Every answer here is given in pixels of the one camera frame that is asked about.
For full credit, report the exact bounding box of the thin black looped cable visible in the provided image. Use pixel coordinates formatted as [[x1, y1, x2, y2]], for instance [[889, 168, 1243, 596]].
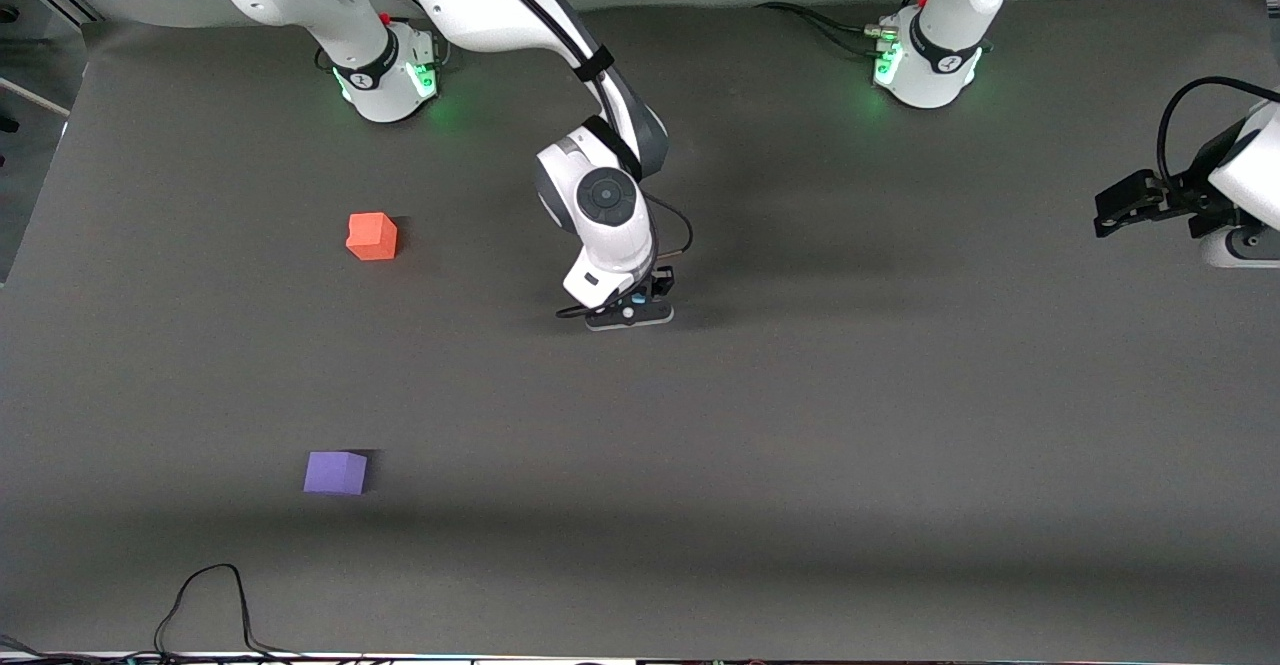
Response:
[[154, 563, 303, 662]]

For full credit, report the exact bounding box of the orange foam block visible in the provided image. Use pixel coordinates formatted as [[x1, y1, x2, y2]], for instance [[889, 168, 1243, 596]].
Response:
[[346, 212, 399, 262]]

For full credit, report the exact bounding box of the black left arm base cable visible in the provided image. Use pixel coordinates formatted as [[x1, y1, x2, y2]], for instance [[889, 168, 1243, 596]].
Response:
[[754, 0, 937, 58]]

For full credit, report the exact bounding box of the black right arm base cable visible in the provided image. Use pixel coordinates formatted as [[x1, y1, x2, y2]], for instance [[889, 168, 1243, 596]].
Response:
[[364, 0, 453, 72]]

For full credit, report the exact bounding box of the purple foam block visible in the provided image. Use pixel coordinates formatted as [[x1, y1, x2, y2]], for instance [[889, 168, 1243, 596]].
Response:
[[303, 451, 368, 496]]

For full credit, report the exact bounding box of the black arm base cable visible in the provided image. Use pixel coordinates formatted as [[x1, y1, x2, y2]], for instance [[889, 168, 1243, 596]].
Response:
[[364, 0, 453, 72], [754, 0, 937, 58]]

